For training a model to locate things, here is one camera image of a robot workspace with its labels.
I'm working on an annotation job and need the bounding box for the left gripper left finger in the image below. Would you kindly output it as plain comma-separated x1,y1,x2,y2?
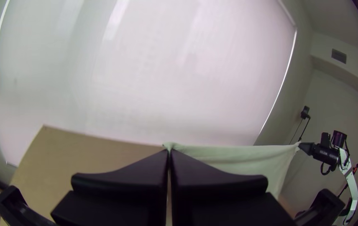
51,149,169,226

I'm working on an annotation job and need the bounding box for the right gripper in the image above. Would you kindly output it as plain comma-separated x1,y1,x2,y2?
298,142,340,167

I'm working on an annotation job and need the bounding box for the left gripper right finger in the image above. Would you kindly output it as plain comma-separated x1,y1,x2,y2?
170,149,296,226

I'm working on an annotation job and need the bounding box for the off-white t-shirt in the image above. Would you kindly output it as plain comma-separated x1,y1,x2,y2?
162,141,302,200

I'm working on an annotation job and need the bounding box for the black cable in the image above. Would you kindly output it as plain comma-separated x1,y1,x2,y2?
289,118,310,146

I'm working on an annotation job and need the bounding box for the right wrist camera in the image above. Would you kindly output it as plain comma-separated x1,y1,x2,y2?
320,131,331,147

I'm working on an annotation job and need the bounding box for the wall air vent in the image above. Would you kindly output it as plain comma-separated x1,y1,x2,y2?
331,48,348,64

